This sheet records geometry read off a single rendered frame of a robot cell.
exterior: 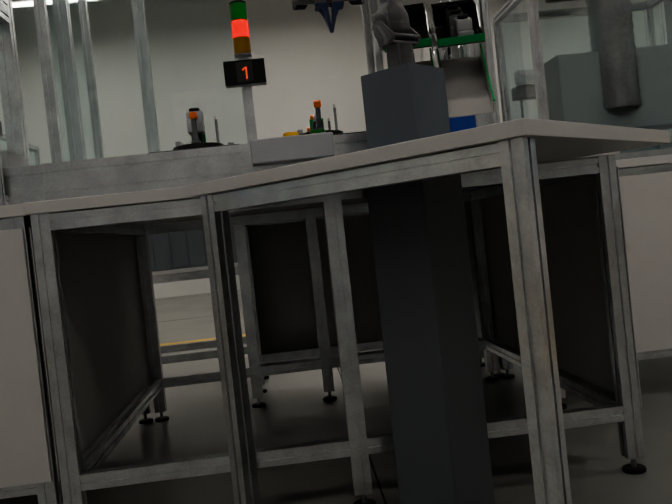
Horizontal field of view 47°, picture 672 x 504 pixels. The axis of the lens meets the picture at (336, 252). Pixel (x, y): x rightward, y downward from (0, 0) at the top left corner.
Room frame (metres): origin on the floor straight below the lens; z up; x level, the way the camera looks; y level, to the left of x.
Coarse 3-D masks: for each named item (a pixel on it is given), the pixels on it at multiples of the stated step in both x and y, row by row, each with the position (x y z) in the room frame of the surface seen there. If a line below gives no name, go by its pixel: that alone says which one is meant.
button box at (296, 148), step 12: (324, 132) 1.94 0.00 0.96; (252, 144) 1.92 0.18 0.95; (264, 144) 1.92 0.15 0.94; (276, 144) 1.93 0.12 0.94; (288, 144) 1.93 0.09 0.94; (300, 144) 1.93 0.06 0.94; (312, 144) 1.93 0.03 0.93; (324, 144) 1.93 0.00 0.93; (252, 156) 1.92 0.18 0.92; (264, 156) 1.92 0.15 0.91; (276, 156) 1.93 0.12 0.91; (288, 156) 1.93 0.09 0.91; (300, 156) 1.93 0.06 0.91; (312, 156) 1.93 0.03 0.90; (324, 156) 1.94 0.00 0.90
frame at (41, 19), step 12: (36, 0) 2.26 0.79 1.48; (36, 12) 2.26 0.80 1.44; (36, 24) 2.26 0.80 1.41; (48, 36) 2.27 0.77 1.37; (48, 48) 2.26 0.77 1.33; (48, 60) 2.26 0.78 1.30; (48, 72) 2.26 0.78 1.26; (48, 84) 2.27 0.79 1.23; (48, 96) 2.26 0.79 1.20; (48, 108) 2.26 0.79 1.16; (48, 120) 2.26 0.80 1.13; (48, 132) 2.26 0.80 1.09; (60, 144) 2.27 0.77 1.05; (60, 156) 2.26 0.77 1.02
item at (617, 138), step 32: (480, 128) 1.32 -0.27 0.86; (512, 128) 1.28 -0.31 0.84; (544, 128) 1.32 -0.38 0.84; (576, 128) 1.41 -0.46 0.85; (608, 128) 1.52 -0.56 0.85; (640, 128) 1.65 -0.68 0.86; (320, 160) 1.58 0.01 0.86; (352, 160) 1.52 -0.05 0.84; (384, 160) 1.47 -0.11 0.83; (544, 160) 1.92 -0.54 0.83; (192, 192) 1.86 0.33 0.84; (224, 192) 1.83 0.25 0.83
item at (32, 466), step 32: (0, 224) 1.90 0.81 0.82; (0, 256) 1.89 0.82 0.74; (0, 288) 1.89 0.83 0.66; (32, 288) 1.90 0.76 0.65; (0, 320) 1.89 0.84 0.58; (32, 320) 1.89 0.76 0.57; (0, 352) 1.89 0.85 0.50; (32, 352) 1.89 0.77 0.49; (0, 384) 1.89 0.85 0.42; (32, 384) 1.89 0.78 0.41; (0, 416) 1.88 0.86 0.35; (32, 416) 1.89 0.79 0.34; (0, 448) 1.88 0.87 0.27; (32, 448) 1.89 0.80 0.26; (0, 480) 1.88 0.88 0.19; (32, 480) 1.89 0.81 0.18
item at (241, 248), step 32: (256, 224) 3.61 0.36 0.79; (288, 224) 3.67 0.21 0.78; (320, 224) 3.68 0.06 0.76; (352, 224) 3.69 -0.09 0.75; (256, 256) 3.66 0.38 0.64; (288, 256) 3.67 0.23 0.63; (320, 256) 3.68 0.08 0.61; (352, 256) 3.69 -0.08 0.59; (256, 288) 3.66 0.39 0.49; (288, 288) 3.67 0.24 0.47; (352, 288) 3.69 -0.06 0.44; (256, 320) 3.61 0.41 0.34; (288, 320) 3.67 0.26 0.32; (256, 352) 3.30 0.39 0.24; (288, 352) 3.62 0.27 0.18; (480, 352) 3.69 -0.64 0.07; (256, 384) 3.30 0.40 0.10
